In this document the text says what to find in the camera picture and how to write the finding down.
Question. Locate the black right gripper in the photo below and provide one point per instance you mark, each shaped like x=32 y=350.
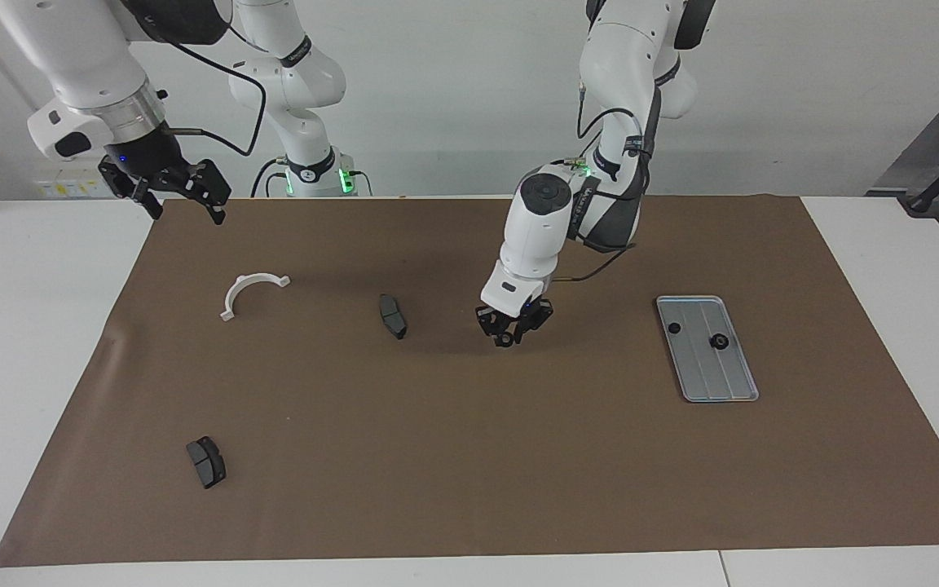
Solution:
x=143 y=155

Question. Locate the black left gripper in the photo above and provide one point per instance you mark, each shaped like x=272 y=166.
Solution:
x=518 y=319

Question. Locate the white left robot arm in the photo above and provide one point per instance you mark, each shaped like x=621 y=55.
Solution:
x=624 y=57

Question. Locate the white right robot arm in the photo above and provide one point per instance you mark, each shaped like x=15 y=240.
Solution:
x=78 y=57

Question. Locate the silver metal tray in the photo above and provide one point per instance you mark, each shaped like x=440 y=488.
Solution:
x=722 y=379

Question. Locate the thin dark brake pad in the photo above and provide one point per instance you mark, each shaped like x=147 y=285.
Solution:
x=392 y=316

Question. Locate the brown paper mat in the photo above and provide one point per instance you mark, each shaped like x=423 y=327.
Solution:
x=469 y=448

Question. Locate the thick dark brake pad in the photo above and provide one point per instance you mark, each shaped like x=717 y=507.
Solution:
x=207 y=465

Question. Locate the white wall socket box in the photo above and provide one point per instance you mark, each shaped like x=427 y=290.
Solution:
x=70 y=189

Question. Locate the white curved plastic bracket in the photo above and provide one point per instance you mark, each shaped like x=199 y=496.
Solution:
x=227 y=312

